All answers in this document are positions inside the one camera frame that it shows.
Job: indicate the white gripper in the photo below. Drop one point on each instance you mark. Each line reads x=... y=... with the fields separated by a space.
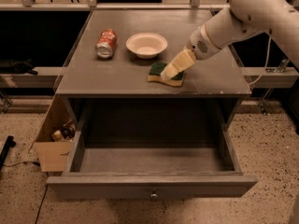
x=199 y=45

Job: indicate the green and yellow sponge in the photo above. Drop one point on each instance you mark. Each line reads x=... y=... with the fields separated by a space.
x=155 y=75

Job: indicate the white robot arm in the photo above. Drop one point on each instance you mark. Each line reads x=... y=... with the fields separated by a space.
x=241 y=20

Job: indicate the grey cabinet with top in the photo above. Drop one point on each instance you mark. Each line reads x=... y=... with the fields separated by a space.
x=114 y=96

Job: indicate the grey open top drawer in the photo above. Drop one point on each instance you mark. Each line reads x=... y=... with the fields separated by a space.
x=103 y=166

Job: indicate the metal drawer knob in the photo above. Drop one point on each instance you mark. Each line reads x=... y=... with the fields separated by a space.
x=154 y=196

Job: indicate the white paper bowl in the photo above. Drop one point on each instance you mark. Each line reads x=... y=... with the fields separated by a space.
x=146 y=45

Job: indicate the orange soda can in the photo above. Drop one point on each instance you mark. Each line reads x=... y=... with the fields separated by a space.
x=106 y=44

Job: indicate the items inside cardboard box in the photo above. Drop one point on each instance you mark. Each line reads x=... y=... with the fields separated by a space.
x=65 y=133

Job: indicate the cardboard box on floor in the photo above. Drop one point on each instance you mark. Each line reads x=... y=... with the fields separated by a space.
x=52 y=146

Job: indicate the black object on shelf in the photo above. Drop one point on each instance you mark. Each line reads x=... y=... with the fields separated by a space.
x=17 y=67

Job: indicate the black pole on floor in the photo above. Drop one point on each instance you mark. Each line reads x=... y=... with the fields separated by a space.
x=10 y=143

